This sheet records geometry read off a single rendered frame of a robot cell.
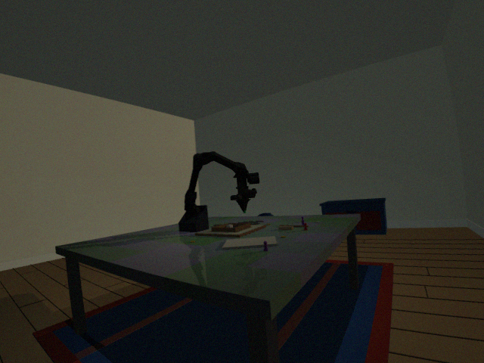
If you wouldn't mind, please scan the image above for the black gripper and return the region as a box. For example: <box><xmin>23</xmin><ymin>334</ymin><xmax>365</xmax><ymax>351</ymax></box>
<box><xmin>231</xmin><ymin>185</ymin><xmax>255</xmax><ymax>212</ymax></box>

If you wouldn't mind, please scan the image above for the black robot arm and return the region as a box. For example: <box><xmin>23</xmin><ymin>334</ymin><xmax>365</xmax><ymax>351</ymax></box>
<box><xmin>185</xmin><ymin>151</ymin><xmax>259</xmax><ymax>217</ymax></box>

